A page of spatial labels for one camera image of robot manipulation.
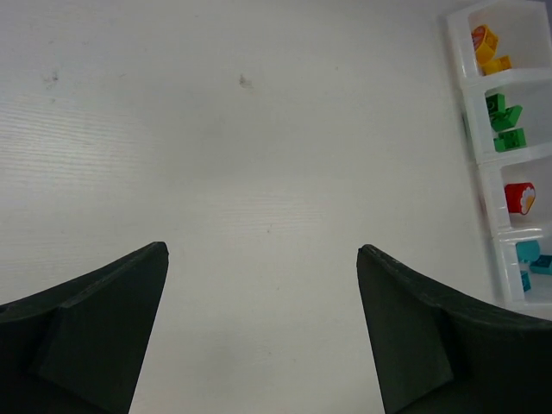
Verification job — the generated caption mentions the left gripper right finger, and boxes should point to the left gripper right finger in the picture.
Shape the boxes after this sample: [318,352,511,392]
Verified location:
[357,245,551,413]

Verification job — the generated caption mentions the green small lego brick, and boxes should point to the green small lego brick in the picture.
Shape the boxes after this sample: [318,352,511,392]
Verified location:
[491,105,523,132]

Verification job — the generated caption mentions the teal square lego brick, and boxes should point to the teal square lego brick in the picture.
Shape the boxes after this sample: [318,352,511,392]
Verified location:
[530,254,552,275]

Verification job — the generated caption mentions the blue flower face lego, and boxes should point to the blue flower face lego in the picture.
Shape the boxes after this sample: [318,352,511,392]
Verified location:
[516,240,541,263]

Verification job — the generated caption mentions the green rounded lego brick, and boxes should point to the green rounded lego brick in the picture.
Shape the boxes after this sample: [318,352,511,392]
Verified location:
[493,129,527,153]

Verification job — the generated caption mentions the red green teal lego stack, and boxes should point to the red green teal lego stack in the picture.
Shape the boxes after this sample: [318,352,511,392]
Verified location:
[520,271,531,292]

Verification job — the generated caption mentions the green square lego brick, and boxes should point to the green square lego brick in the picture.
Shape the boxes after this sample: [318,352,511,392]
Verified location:
[486,93,506,118]

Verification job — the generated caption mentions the red rounded lego brick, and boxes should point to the red rounded lego brick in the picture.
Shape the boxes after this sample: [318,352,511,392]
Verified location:
[505,182,536,216]

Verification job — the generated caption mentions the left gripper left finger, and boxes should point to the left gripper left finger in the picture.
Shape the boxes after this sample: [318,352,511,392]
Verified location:
[1,241,168,413]

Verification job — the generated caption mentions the yellow orange flower lego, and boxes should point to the yellow orange flower lego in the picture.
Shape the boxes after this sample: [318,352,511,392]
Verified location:
[471,24,499,66]

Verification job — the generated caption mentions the clear plastic compartment tray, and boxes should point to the clear plastic compartment tray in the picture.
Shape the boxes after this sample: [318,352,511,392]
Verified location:
[443,1,551,318]

